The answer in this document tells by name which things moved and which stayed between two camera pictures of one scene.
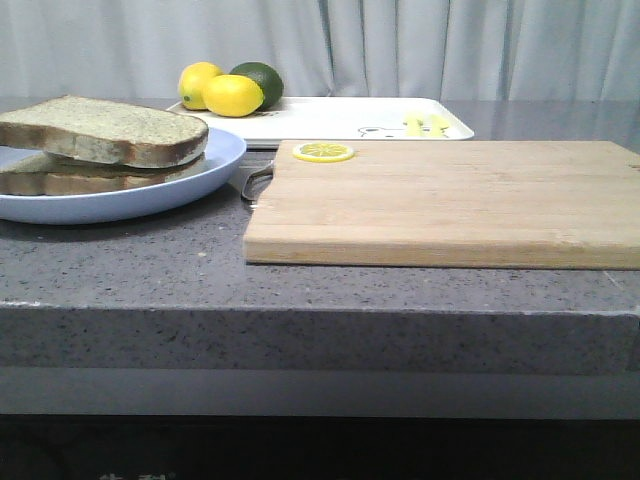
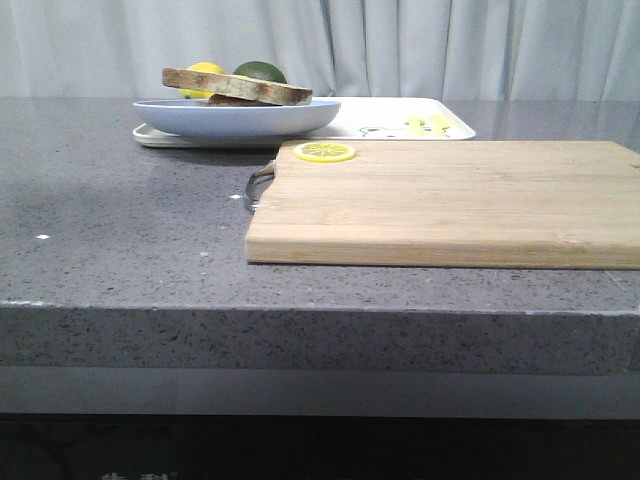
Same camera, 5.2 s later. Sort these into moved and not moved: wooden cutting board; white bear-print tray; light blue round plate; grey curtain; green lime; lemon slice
Moved: light blue round plate
Not moved: green lime; white bear-print tray; wooden cutting board; lemon slice; grey curtain
